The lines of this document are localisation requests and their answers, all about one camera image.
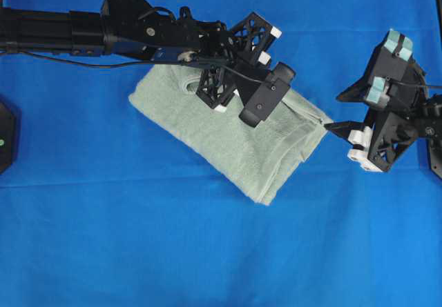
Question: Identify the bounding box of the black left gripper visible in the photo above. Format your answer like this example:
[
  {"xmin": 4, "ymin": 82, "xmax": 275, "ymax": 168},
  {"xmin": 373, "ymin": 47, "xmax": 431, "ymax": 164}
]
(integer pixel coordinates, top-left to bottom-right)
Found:
[{"xmin": 194, "ymin": 12, "xmax": 282, "ymax": 112}]

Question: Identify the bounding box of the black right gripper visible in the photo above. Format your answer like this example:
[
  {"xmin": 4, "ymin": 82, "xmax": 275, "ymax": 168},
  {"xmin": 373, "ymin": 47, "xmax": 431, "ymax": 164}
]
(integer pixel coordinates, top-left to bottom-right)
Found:
[{"xmin": 324, "ymin": 77, "xmax": 432, "ymax": 172}]

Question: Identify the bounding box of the pale green bath towel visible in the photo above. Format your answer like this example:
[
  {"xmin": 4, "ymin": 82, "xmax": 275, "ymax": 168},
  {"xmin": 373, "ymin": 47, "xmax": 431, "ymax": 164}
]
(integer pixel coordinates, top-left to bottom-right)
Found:
[{"xmin": 128, "ymin": 65, "xmax": 331, "ymax": 206}]

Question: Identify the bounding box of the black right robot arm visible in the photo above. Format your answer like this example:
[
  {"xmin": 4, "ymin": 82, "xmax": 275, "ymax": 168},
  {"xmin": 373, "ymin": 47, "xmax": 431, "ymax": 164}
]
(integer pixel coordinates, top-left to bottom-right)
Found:
[{"xmin": 325, "ymin": 77, "xmax": 441, "ymax": 177}]

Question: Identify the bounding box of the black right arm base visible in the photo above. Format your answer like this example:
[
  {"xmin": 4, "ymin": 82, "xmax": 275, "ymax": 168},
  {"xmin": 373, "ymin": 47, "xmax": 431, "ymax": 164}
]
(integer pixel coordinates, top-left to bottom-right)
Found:
[{"xmin": 427, "ymin": 139, "xmax": 442, "ymax": 179}]

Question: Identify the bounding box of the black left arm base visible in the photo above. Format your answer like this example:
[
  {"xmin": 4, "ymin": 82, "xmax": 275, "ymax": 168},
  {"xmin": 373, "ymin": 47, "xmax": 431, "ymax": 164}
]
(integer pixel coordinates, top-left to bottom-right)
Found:
[{"xmin": 1, "ymin": 95, "xmax": 21, "ymax": 174}]

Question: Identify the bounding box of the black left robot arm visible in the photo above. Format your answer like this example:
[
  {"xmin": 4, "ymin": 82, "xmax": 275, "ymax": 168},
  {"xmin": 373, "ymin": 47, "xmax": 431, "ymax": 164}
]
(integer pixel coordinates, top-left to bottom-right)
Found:
[{"xmin": 1, "ymin": 0, "xmax": 295, "ymax": 119}]

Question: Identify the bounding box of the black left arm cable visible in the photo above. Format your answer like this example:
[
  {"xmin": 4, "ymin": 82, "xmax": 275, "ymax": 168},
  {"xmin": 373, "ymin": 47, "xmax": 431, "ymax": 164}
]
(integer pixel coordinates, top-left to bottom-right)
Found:
[{"xmin": 20, "ymin": 50, "xmax": 273, "ymax": 84}]

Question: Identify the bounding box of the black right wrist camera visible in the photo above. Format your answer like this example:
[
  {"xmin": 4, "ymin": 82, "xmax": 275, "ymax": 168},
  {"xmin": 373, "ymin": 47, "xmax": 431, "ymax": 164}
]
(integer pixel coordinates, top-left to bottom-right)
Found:
[{"xmin": 363, "ymin": 29, "xmax": 421, "ymax": 110}]

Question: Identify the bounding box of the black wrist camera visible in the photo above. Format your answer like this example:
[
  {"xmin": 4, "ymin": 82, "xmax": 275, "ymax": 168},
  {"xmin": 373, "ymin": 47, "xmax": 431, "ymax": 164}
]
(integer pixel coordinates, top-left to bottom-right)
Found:
[
  {"xmin": 237, "ymin": 62, "xmax": 296, "ymax": 128},
  {"xmin": 363, "ymin": 29, "xmax": 421, "ymax": 110}
]

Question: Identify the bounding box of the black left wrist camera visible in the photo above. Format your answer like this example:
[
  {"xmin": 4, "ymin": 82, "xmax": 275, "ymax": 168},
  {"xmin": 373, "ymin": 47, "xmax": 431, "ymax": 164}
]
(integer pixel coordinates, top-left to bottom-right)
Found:
[{"xmin": 237, "ymin": 62, "xmax": 296, "ymax": 128}]

